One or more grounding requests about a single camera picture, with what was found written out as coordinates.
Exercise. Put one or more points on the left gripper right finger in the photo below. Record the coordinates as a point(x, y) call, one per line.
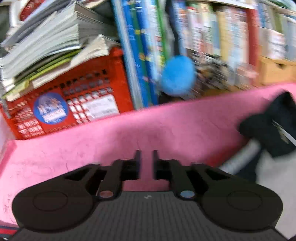
point(173, 172)

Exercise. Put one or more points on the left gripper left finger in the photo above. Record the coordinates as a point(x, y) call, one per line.
point(113, 176)

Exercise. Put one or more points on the navy and white jacket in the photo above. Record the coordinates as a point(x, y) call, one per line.
point(268, 158)

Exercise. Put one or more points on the pink towel table cover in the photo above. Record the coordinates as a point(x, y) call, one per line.
point(203, 130)

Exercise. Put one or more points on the blue plush ball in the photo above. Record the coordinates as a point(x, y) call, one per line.
point(178, 76)

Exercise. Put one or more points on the red plastic crate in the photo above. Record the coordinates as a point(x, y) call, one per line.
point(95, 89)

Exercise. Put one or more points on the row of books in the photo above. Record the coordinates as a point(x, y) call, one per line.
point(224, 39)

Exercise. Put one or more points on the wooden drawer organizer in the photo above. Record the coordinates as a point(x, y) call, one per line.
point(272, 71)

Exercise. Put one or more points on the stack of papers and magazines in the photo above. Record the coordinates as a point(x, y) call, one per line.
point(59, 26)

